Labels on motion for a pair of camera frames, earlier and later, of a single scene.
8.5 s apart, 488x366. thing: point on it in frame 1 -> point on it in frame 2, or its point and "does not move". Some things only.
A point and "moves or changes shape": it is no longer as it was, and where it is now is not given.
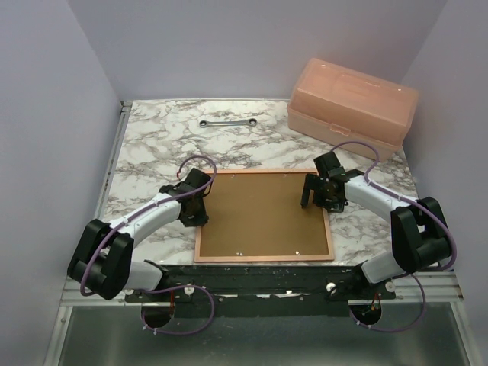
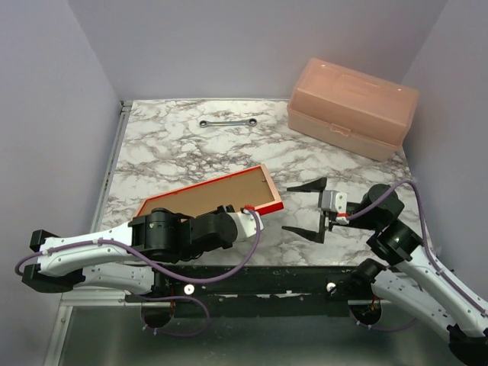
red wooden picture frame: [198, 258] -> [274, 206]
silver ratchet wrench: [252, 122] does not move
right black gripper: [313, 181] -> [327, 223]
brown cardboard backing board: [260, 214] moves or changes shape
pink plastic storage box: [338, 104] does not move
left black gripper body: [200, 206] -> [223, 210]
